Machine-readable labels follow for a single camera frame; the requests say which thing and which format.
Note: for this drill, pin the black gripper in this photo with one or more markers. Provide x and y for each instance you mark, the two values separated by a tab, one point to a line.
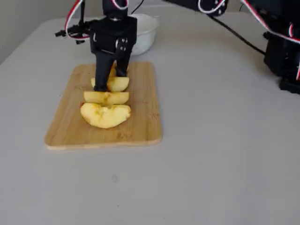
106	38

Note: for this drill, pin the yellow apple slice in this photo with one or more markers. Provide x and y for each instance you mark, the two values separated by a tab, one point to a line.
118	84
105	97

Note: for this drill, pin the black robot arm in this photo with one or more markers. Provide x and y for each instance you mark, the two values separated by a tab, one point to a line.
281	58

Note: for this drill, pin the wooden cutting board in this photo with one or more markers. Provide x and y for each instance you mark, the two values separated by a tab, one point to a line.
140	105

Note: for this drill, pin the apple slice with brown marks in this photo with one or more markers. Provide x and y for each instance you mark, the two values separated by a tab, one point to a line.
105	116

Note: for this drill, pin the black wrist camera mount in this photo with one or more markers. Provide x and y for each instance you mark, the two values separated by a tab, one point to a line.
79	30

